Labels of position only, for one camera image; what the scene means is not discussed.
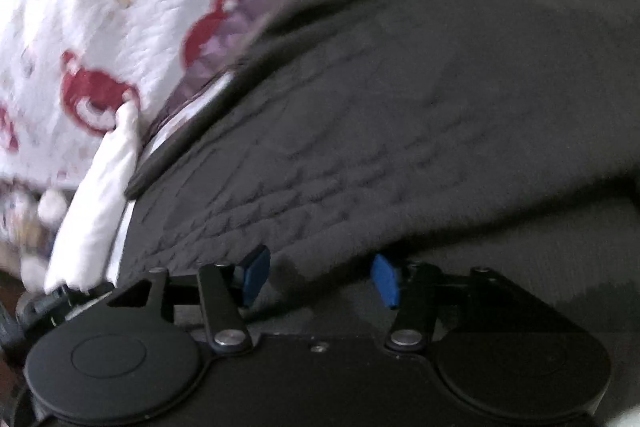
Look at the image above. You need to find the grey white plush rabbit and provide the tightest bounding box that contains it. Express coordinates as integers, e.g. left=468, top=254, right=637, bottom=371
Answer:
left=0, top=187, right=68, bottom=293

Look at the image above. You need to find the folded cream white sweater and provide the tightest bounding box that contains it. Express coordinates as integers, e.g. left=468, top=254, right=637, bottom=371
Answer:
left=44, top=102, right=142, bottom=295

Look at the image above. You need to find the white bear print quilt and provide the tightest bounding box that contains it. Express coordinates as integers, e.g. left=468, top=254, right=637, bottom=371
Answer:
left=0, top=0, right=351, bottom=188

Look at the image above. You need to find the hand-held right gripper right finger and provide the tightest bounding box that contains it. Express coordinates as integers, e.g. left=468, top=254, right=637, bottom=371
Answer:
left=371, top=253, right=562, bottom=353

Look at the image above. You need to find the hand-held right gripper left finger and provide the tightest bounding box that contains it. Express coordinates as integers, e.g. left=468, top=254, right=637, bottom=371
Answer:
left=107, top=244, right=273, bottom=355

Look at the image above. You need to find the dark grey knit sweater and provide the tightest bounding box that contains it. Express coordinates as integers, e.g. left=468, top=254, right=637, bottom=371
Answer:
left=117, top=0, right=640, bottom=338

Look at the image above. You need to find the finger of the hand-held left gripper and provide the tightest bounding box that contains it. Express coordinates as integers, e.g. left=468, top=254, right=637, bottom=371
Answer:
left=17, top=282, right=115, bottom=325

